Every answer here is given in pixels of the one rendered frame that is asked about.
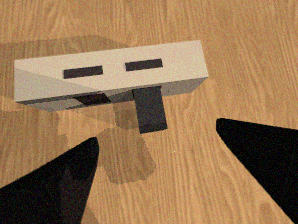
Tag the black two-prong charger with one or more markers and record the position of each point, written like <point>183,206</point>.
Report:
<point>150,109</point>

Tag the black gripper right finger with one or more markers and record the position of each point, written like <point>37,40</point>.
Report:
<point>270,154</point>

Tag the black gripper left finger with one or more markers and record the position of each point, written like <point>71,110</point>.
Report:
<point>55,193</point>

